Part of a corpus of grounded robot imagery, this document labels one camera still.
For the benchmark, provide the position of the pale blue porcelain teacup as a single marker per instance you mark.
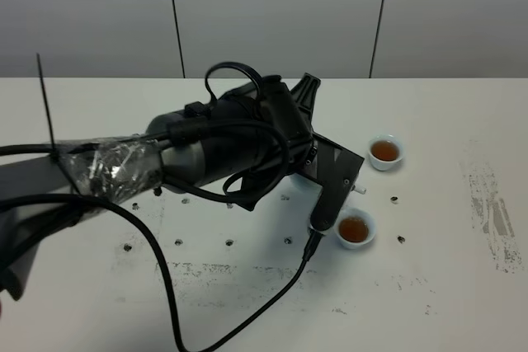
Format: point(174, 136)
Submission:
point(385, 152)
point(355, 228)

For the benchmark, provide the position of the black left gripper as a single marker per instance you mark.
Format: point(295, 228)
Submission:
point(289, 111)

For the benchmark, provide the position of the pale blue porcelain teacup far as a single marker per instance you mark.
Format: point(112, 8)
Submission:
point(385, 152)

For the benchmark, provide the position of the pale blue porcelain teacup near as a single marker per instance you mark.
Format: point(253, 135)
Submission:
point(355, 228)

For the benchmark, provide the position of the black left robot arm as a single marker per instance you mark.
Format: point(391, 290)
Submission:
point(234, 149)

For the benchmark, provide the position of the pale blue porcelain teapot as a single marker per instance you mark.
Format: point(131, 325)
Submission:
point(317, 185)

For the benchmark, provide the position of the black cable tie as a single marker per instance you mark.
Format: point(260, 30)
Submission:
point(46, 104)

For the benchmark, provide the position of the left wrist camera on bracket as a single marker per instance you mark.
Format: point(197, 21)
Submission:
point(335, 169)

